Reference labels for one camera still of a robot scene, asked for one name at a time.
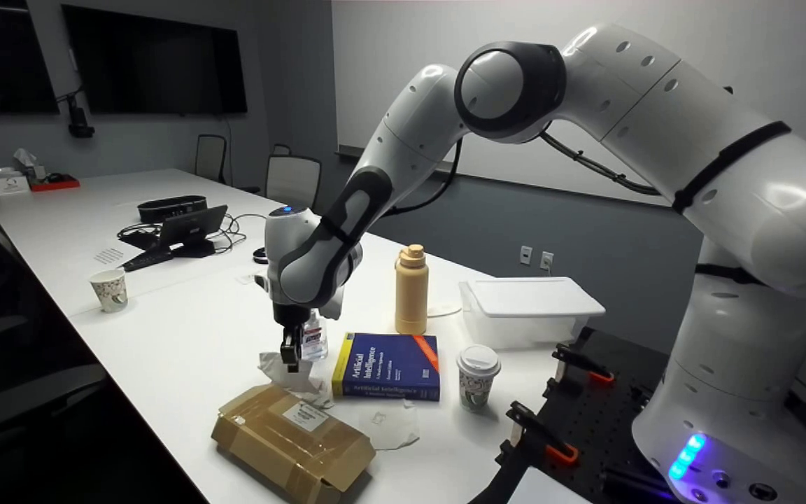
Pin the brown cardboard box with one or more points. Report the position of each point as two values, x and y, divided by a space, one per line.
296 450

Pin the grey mesh office chair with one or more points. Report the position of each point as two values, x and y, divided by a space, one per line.
292 180

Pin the white tissue box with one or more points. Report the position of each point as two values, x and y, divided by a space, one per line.
11 183

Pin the white lidded paper cup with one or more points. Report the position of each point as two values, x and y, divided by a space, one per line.
477 372

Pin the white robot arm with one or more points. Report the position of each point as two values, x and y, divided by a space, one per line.
716 428

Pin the white plastic container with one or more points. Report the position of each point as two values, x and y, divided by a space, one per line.
523 311

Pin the right wall monitor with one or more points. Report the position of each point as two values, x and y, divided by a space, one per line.
144 65

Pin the red tray with items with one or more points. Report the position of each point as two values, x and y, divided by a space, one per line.
54 183

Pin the wall whiteboard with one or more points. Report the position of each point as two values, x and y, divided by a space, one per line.
375 57

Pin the black speaker bar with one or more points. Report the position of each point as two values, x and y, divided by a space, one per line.
162 209

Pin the orange handled clamp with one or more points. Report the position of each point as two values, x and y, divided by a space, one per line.
552 447
576 359

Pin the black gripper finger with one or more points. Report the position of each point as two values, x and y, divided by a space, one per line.
296 359
286 356

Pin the small paper cup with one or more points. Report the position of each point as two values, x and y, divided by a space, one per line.
110 290

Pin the blue book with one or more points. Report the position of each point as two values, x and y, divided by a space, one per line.
387 365

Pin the tan squeeze bottle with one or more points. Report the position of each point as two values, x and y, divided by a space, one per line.
410 290

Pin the clear sanitizer bottle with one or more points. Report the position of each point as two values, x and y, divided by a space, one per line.
313 344

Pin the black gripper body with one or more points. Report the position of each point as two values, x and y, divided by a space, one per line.
292 320

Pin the black webcam under monitors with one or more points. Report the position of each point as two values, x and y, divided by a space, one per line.
76 118

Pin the black conference tablet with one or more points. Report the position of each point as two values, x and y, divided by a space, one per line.
179 237

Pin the clear plastic wrapper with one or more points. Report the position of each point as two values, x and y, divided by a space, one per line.
389 430

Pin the dark office chair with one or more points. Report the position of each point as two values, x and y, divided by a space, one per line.
39 374

